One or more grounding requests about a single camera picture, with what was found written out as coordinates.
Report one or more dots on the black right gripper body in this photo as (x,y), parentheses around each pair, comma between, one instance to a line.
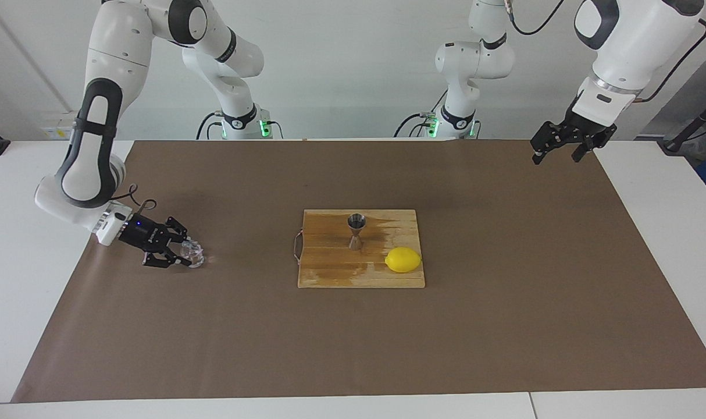
(141,233)

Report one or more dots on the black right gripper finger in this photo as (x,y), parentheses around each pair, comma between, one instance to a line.
(175,228)
(164,261)

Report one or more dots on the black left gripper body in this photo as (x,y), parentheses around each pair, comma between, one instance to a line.
(588,127)

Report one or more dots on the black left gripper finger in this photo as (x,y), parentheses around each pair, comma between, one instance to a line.
(548,138)
(588,146)

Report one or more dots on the small clear glass cup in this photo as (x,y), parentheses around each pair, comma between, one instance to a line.
(193,254)

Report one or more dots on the steel cocktail jigger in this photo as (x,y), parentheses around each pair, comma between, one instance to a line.
(356,233)

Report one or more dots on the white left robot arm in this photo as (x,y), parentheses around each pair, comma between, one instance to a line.
(632,41)

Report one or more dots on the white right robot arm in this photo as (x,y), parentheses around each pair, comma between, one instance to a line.
(106,105)

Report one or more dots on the black stand pole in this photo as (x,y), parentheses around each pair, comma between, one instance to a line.
(687,131)

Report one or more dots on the white yellow labelled box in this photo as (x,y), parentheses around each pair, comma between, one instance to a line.
(59,129)

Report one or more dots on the wooden cutting board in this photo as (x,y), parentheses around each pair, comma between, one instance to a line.
(330,267)

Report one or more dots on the yellow lemon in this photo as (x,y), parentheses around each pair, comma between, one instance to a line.
(403,260)

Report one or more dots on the brown paper table mat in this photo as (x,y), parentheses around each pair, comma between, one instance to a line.
(353,337)

